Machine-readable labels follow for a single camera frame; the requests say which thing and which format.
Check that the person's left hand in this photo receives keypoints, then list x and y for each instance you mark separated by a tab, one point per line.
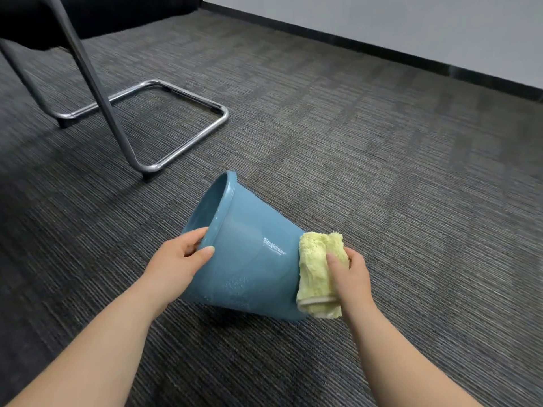
174	271

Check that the person's right hand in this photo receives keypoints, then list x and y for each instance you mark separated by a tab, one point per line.
354	288

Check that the yellow microfibre cloth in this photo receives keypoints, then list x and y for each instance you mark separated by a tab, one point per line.
314	271

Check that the blue plastic bucket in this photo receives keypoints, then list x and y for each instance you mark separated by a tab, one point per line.
250	258

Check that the person's right forearm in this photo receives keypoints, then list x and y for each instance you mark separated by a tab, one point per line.
403	368

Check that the person's left forearm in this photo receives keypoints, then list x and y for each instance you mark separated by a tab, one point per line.
93	360

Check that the black mesh chair chrome frame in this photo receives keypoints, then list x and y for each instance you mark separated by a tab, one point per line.
85	16

